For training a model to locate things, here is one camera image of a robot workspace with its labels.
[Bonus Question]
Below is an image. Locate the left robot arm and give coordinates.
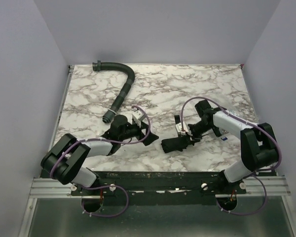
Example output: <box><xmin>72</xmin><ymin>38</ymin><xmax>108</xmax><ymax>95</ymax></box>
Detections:
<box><xmin>40</xmin><ymin>113</ymin><xmax>159</xmax><ymax>188</ymax></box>

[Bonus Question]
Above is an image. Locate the clear plastic screw box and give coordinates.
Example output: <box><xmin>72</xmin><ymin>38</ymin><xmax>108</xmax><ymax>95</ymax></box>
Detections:
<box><xmin>219</xmin><ymin>111</ymin><xmax>242</xmax><ymax>139</ymax></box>

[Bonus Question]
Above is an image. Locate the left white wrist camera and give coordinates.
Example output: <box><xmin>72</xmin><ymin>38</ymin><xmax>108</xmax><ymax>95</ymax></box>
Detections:
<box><xmin>132</xmin><ymin>110</ymin><xmax>146</xmax><ymax>126</ymax></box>

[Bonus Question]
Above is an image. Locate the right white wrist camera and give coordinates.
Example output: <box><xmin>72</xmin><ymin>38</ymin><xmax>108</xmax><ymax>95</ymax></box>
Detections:
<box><xmin>175</xmin><ymin>122</ymin><xmax>191</xmax><ymax>135</ymax></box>

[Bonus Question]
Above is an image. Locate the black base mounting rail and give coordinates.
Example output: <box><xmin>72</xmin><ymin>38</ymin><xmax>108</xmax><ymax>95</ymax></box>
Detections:
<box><xmin>69</xmin><ymin>171</ymin><xmax>246</xmax><ymax>206</ymax></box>

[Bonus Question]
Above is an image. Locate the purple cable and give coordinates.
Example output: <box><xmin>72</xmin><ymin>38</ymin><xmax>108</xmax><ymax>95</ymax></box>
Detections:
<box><xmin>50</xmin><ymin>105</ymin><xmax>152</xmax><ymax>218</ymax></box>
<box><xmin>181</xmin><ymin>97</ymin><xmax>283</xmax><ymax>215</ymax></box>

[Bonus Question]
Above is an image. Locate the grey corrugated hose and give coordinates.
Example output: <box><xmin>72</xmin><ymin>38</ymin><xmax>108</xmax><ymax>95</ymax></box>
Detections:
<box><xmin>91</xmin><ymin>60</ymin><xmax>136</xmax><ymax>124</ymax></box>

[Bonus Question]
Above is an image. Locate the black folding umbrella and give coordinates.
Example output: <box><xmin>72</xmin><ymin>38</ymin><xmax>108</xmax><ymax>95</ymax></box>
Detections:
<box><xmin>161</xmin><ymin>115</ymin><xmax>188</xmax><ymax>154</ymax></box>

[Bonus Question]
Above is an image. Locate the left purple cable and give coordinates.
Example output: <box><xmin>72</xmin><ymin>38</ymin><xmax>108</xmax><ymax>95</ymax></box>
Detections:
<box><xmin>50</xmin><ymin>105</ymin><xmax>152</xmax><ymax>218</ymax></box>

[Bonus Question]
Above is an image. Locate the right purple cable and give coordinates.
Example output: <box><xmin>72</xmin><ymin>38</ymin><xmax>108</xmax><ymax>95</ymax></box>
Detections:
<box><xmin>181</xmin><ymin>97</ymin><xmax>283</xmax><ymax>215</ymax></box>

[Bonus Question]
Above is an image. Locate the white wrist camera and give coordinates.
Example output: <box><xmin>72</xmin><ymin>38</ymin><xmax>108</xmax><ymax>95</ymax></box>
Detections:
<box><xmin>132</xmin><ymin>110</ymin><xmax>146</xmax><ymax>126</ymax></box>
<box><xmin>175</xmin><ymin>122</ymin><xmax>191</xmax><ymax>135</ymax></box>

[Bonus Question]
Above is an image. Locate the aluminium table frame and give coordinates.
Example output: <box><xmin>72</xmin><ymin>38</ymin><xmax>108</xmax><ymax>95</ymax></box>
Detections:
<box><xmin>21</xmin><ymin>63</ymin><xmax>293</xmax><ymax>237</ymax></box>

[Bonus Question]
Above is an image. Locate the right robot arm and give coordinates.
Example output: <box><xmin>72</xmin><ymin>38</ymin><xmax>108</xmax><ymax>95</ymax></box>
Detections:
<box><xmin>176</xmin><ymin>99</ymin><xmax>281</xmax><ymax>190</ymax></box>

